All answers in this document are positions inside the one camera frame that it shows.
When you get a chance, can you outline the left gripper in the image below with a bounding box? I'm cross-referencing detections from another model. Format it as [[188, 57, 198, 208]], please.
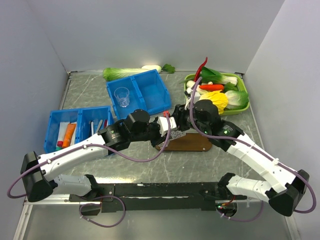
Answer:
[[130, 116, 172, 148]]

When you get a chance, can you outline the grey toothbrush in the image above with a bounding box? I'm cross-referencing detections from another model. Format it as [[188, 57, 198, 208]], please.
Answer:
[[95, 119, 103, 133]]

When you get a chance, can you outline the yellow napa cabbage toy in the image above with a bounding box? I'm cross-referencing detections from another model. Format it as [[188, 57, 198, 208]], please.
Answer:
[[199, 91, 229, 115]]

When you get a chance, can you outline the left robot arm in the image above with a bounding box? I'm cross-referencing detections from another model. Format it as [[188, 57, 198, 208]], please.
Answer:
[[20, 109, 162, 203]]

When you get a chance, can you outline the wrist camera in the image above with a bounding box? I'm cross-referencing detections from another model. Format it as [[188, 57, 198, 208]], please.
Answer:
[[157, 111, 178, 137], [184, 87, 201, 110]]

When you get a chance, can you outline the green vegetable basket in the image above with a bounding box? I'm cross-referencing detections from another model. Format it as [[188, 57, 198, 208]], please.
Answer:
[[183, 72, 250, 116]]

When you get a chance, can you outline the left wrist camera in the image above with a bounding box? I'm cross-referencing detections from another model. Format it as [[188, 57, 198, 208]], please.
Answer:
[[157, 111, 178, 137]]

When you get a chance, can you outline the clear plastic tray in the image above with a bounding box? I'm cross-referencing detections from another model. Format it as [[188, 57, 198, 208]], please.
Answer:
[[157, 130, 186, 149]]

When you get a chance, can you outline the blue bin with toiletries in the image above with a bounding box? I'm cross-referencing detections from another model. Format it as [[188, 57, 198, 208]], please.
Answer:
[[43, 105, 114, 154]]

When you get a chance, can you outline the orange carrot toy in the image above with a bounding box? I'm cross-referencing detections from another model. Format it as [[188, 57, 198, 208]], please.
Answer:
[[199, 84, 224, 92]]

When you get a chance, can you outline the green leaf toy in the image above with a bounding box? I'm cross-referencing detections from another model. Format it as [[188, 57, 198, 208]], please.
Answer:
[[161, 63, 176, 74]]

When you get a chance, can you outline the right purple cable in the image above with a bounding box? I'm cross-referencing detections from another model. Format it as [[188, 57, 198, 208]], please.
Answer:
[[189, 76, 317, 222]]

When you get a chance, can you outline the aluminium rail frame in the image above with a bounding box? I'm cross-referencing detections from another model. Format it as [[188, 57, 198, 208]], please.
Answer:
[[13, 71, 300, 240]]

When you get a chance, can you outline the white toothbrush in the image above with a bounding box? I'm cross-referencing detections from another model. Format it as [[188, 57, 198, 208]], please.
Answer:
[[90, 121, 95, 136]]

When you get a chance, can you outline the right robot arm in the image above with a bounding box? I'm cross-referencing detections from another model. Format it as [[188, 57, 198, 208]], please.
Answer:
[[172, 100, 310, 217]]

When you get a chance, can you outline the white corn toy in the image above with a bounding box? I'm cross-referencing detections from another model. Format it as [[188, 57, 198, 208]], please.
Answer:
[[186, 80, 208, 95]]

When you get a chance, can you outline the blue bin with cups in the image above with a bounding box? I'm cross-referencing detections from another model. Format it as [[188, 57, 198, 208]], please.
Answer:
[[106, 70, 172, 119]]

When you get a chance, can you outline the green napa cabbage toy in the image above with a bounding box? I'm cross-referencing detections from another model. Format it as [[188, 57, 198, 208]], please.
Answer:
[[102, 67, 149, 82]]

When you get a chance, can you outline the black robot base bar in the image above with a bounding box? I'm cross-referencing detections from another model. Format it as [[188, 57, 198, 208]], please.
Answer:
[[69, 182, 246, 213]]

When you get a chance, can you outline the green white cabbage toy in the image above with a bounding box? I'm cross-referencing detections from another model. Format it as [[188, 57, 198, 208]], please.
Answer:
[[225, 90, 249, 110]]

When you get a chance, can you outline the wooden oval tray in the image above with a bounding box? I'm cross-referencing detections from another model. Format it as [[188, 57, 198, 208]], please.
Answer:
[[164, 133, 213, 152]]

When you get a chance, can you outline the green bok choy toy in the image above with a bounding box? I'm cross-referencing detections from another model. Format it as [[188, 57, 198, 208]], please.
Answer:
[[179, 66, 238, 86]]

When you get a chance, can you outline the red chili pepper toy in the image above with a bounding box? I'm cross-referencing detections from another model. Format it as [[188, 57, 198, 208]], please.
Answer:
[[194, 57, 208, 82]]

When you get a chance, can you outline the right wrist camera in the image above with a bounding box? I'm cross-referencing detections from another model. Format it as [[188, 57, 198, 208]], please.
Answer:
[[184, 87, 201, 110]]

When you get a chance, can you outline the orange toothpaste tube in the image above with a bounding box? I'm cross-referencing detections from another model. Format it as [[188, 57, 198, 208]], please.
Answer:
[[62, 123, 76, 149]]

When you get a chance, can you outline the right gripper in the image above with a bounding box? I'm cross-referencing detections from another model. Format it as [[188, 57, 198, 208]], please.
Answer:
[[171, 102, 210, 135]]

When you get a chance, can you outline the white radish toy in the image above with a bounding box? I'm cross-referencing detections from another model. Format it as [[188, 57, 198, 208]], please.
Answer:
[[141, 65, 162, 72]]

